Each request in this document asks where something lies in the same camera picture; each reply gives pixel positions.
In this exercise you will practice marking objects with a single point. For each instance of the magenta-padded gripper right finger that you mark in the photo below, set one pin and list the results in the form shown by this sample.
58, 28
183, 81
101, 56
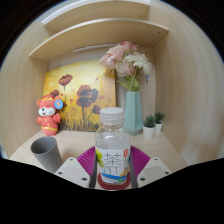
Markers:
153, 170

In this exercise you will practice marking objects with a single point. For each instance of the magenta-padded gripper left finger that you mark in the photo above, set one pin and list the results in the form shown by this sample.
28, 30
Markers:
71, 170

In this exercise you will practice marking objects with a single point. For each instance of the clear plastic drink bottle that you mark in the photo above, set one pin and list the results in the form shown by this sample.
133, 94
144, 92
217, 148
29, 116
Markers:
112, 146

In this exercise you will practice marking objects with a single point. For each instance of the grey ceramic mug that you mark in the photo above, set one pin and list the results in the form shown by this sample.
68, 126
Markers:
46, 156

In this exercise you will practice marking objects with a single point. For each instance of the small potted succulent plant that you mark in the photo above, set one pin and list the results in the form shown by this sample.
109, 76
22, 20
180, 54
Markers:
149, 130

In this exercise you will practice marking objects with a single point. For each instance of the red plush bear toy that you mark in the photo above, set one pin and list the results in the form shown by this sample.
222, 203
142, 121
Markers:
49, 121

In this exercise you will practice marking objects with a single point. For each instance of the teal faceted vase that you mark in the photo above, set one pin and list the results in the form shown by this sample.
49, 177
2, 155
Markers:
133, 113

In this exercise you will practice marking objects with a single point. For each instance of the yellow poppy flower painting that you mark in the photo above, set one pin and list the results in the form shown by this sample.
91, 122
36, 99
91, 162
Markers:
96, 76

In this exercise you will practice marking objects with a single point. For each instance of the pink and white flower bouquet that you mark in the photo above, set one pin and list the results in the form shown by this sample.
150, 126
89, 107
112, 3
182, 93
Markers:
123, 60

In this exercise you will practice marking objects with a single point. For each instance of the white light strip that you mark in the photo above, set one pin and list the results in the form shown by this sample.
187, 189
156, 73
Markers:
95, 48

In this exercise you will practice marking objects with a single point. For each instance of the wide light wooden shelf board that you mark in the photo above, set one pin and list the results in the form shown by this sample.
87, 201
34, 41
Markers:
100, 35

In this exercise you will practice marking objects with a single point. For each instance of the narrow light wooden shelf board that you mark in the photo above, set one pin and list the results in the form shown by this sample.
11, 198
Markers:
100, 11

